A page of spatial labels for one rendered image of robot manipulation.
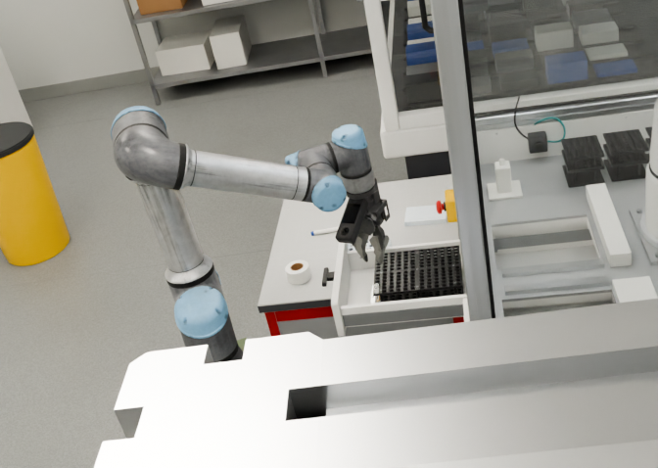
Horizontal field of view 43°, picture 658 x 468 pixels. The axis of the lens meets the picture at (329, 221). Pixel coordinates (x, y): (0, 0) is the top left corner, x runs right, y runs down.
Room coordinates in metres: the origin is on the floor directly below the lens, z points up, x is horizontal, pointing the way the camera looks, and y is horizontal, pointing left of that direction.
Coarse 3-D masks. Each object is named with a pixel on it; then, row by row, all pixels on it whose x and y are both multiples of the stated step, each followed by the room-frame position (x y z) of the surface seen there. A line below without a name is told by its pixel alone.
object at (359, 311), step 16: (352, 256) 1.90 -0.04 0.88; (368, 256) 1.89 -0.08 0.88; (352, 272) 1.89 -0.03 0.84; (368, 272) 1.88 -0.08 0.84; (352, 288) 1.82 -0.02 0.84; (368, 288) 1.81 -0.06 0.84; (464, 288) 1.72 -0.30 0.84; (352, 304) 1.67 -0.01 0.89; (368, 304) 1.66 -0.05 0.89; (384, 304) 1.65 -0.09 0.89; (400, 304) 1.64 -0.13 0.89; (416, 304) 1.63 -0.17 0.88; (432, 304) 1.62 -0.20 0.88; (448, 304) 1.62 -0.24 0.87; (352, 320) 1.66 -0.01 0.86; (368, 320) 1.65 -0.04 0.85; (384, 320) 1.65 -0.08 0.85; (400, 320) 1.64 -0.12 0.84; (416, 320) 1.63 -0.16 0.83
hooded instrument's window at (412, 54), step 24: (408, 0) 2.55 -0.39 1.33; (384, 24) 2.57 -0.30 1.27; (408, 24) 2.55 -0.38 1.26; (432, 24) 2.54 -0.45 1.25; (408, 48) 2.56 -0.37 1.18; (432, 48) 2.54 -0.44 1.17; (408, 72) 2.56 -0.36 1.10; (432, 72) 2.54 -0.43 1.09; (408, 96) 2.56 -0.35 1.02; (432, 96) 2.55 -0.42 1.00
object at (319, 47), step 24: (192, 0) 5.78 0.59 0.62; (240, 0) 5.53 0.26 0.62; (264, 0) 5.49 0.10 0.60; (312, 0) 5.46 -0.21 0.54; (312, 24) 5.45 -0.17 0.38; (264, 48) 5.87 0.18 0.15; (288, 48) 5.76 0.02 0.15; (312, 48) 5.65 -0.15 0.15; (336, 48) 5.55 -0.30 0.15; (360, 48) 5.45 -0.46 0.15; (192, 72) 5.69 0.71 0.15; (216, 72) 5.58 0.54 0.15; (240, 72) 5.53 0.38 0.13
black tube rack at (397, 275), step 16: (400, 256) 1.83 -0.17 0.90; (416, 256) 1.81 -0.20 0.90; (432, 256) 1.80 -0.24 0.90; (448, 256) 1.78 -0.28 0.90; (384, 272) 1.77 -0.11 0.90; (400, 272) 1.76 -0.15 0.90; (416, 272) 1.74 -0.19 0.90; (432, 272) 1.73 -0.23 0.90; (448, 272) 1.75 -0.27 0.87; (384, 288) 1.71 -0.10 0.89; (400, 288) 1.69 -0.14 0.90; (416, 288) 1.68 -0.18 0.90; (432, 288) 1.66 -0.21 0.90; (448, 288) 1.65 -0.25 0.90
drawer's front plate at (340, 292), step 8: (344, 248) 1.88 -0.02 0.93; (344, 256) 1.86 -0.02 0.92; (336, 264) 1.81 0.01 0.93; (344, 264) 1.83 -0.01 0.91; (336, 272) 1.78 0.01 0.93; (344, 272) 1.81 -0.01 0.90; (336, 280) 1.74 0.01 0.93; (344, 280) 1.79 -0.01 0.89; (336, 288) 1.71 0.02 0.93; (344, 288) 1.77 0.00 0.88; (336, 296) 1.68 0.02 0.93; (344, 296) 1.74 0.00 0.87; (336, 304) 1.65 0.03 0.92; (344, 304) 1.72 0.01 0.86; (336, 312) 1.65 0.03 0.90; (336, 320) 1.65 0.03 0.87; (344, 328) 1.66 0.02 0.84
